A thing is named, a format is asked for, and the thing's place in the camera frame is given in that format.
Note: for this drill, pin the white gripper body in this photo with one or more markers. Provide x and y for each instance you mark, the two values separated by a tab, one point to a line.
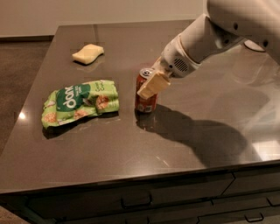
174	60

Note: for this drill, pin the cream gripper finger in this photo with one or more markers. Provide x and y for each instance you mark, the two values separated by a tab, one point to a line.
156	67
155	84

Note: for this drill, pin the orange soda can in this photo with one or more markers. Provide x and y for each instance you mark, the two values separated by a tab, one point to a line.
143	102

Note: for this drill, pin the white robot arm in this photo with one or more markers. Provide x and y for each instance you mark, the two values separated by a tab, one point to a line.
225	24

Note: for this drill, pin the green rice chip bag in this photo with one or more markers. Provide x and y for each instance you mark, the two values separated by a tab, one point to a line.
70	104

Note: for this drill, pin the yellow sponge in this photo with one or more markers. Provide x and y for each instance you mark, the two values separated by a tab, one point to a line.
88	54

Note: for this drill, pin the dark drawer cabinet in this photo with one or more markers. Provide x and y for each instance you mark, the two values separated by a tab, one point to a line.
247	196

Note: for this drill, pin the black left drawer handle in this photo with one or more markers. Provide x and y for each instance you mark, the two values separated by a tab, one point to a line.
136	200

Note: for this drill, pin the black drawer handle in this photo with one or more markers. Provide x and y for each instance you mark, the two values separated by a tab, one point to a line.
136	200
253	217

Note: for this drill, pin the black right drawer handle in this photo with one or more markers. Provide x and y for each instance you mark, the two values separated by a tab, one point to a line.
253	217

